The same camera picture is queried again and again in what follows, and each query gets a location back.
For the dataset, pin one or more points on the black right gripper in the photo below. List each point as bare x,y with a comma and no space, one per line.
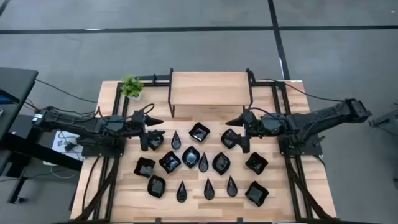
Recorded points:
250,123

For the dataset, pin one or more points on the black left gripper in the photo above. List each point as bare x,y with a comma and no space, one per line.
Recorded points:
139,123

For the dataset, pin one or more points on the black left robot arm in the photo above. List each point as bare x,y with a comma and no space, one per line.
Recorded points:
77,123

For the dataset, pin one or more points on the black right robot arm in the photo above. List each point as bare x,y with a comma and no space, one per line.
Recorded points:
326,116

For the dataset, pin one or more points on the green plant in white pot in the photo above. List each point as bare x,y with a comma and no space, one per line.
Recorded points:
132,87

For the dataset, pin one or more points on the wooden shelf with black legs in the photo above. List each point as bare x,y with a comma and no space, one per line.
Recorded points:
208,88

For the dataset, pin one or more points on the black power adapter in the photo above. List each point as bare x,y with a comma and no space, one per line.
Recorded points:
70,147

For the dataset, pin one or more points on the white printed paper sheet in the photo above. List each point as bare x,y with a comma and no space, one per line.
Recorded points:
57,138

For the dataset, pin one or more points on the black desk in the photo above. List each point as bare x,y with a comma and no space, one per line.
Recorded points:
15,81

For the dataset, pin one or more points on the dark laptop screen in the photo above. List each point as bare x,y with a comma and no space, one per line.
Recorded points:
6,98

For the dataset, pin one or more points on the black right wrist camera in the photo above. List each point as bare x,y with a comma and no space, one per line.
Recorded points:
245,144

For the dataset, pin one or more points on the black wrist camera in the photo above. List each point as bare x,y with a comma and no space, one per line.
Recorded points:
245,144
144,143

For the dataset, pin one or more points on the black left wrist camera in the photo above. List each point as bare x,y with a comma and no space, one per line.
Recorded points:
144,143

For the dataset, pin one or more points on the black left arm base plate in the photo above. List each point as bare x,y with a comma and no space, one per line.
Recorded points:
91,152

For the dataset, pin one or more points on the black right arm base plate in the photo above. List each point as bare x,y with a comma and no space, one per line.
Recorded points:
312,151

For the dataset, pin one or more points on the black desk leg frame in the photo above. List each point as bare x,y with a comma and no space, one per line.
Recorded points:
37,149

